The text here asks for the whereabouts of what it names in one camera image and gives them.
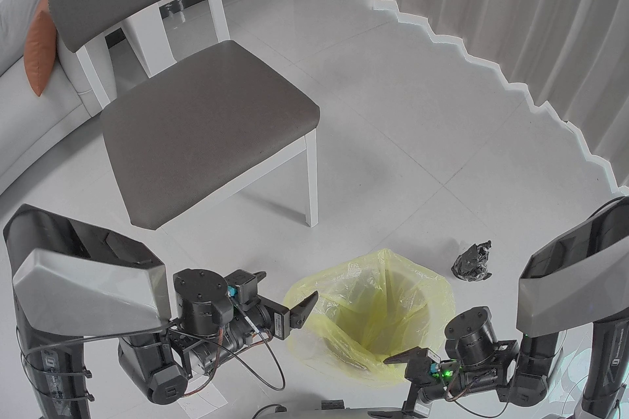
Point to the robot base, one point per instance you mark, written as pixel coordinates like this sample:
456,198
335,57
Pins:
363,415

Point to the black plastic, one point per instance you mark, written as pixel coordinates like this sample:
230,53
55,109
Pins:
470,262

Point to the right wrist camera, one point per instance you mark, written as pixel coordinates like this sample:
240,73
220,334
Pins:
420,365

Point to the yellow plastic bag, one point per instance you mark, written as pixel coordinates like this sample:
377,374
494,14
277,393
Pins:
339,294

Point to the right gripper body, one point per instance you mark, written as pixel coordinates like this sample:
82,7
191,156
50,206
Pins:
471,385

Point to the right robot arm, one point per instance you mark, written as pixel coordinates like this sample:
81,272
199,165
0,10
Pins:
565,289

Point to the white sofa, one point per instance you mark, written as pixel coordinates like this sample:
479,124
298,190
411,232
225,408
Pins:
29,122

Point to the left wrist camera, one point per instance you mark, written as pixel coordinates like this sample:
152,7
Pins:
243,284

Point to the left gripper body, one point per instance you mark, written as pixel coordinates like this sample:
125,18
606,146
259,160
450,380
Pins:
255,328

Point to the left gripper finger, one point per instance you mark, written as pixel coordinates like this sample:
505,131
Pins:
299,315
260,275

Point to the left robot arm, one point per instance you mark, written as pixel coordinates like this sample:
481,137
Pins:
88,279

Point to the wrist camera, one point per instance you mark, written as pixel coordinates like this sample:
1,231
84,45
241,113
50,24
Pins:
420,365
243,284

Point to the orange cushion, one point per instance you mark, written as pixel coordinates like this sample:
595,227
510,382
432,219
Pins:
42,49

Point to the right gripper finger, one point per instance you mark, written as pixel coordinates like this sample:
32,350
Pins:
405,355

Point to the grey white-legged chair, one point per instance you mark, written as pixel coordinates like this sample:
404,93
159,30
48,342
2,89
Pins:
196,112

